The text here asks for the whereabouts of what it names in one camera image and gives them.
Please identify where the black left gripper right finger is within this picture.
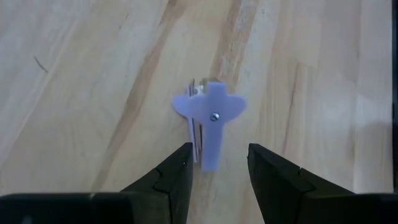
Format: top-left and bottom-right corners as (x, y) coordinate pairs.
(248, 143), (355, 224)

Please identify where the black table frame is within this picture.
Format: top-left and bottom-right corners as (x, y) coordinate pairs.
(391, 0), (398, 195)

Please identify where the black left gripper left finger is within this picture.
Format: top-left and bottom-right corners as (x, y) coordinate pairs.
(120, 142), (195, 224)

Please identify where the purple staple remover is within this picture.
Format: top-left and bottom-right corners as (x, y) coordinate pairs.
(172, 77), (248, 172)

